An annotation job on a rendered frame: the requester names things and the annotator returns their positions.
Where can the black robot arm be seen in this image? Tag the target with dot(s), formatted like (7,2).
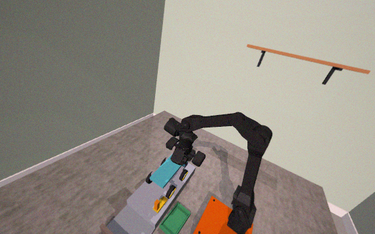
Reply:
(258,138)

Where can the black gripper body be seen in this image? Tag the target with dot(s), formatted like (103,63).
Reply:
(198,158)

